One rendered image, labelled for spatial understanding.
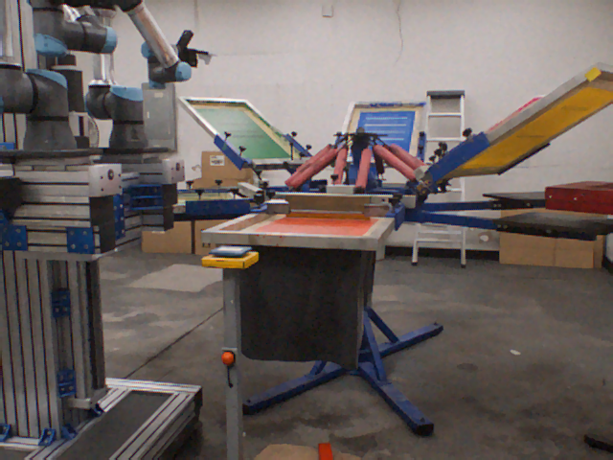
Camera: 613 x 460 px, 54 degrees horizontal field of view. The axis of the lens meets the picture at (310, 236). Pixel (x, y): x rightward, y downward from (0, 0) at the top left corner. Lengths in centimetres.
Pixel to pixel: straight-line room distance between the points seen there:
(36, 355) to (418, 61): 514
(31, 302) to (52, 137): 63
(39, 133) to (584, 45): 559
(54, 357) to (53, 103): 89
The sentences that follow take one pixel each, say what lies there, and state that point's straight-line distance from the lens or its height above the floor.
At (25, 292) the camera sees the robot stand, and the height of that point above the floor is 77.
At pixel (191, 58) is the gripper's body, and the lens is 280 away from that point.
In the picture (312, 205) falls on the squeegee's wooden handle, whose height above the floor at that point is 102.
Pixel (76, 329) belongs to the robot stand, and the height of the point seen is 63.
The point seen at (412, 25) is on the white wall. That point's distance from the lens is 664.
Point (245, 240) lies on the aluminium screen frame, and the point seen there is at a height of 97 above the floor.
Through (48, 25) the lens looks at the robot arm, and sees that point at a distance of 169.
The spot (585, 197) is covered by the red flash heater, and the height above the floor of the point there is 107.
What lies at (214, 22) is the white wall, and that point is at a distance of 718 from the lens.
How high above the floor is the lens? 130
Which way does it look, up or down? 9 degrees down
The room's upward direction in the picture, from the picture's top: straight up
